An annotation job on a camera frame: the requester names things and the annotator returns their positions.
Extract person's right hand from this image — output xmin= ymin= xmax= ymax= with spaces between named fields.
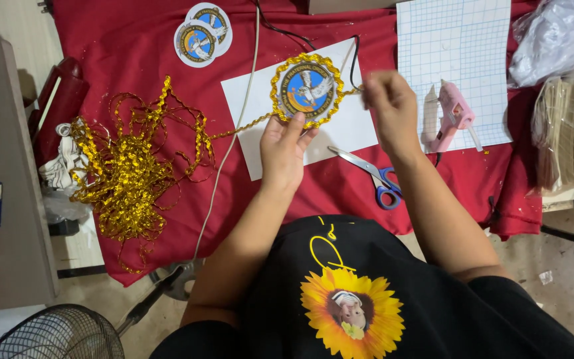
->
xmin=361 ymin=70 xmax=420 ymax=159

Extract person's left hand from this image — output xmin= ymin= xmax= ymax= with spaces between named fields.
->
xmin=259 ymin=111 xmax=320 ymax=192

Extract round emblem with gold trim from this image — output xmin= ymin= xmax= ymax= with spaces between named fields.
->
xmin=269 ymin=53 xmax=345 ymax=130

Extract gold ric-rac ribbon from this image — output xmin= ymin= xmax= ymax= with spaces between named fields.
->
xmin=69 ymin=76 xmax=365 ymax=275

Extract white paper sheet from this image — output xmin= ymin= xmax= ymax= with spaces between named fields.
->
xmin=221 ymin=38 xmax=379 ymax=181

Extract pink glue gun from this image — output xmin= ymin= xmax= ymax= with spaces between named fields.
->
xmin=430 ymin=79 xmax=483 ymax=153

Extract blue grid backing sheet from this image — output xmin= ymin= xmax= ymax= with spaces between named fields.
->
xmin=396 ymin=0 xmax=514 ymax=154

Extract round emblem sticker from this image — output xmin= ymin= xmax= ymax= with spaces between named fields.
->
xmin=185 ymin=2 xmax=233 ymax=58
xmin=174 ymin=20 xmax=217 ymax=68

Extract clear plastic bag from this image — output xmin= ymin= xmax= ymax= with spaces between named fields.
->
xmin=508 ymin=0 xmax=574 ymax=89

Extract bag of beige sticks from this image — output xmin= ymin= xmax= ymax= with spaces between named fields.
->
xmin=530 ymin=61 xmax=574 ymax=196

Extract black sunflower print shirt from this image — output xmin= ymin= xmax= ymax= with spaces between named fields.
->
xmin=148 ymin=214 xmax=574 ymax=359

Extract red cloth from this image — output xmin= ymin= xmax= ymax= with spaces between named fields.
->
xmin=50 ymin=0 xmax=544 ymax=288

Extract dark red case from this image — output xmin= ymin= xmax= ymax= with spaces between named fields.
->
xmin=27 ymin=56 xmax=90 ymax=168

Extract white crumpled fabric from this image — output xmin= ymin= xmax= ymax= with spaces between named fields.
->
xmin=38 ymin=119 xmax=90 ymax=191

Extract grey side table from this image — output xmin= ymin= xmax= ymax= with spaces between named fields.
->
xmin=0 ymin=24 xmax=60 ymax=314

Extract black electric fan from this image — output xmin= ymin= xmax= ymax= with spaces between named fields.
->
xmin=0 ymin=267 xmax=203 ymax=359

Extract blue handled scissors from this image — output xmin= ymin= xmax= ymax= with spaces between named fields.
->
xmin=327 ymin=146 xmax=403 ymax=210

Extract black cable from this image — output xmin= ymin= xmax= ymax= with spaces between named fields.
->
xmin=252 ymin=0 xmax=365 ymax=93

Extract white cable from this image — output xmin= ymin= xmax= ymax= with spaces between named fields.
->
xmin=192 ymin=0 xmax=261 ymax=262

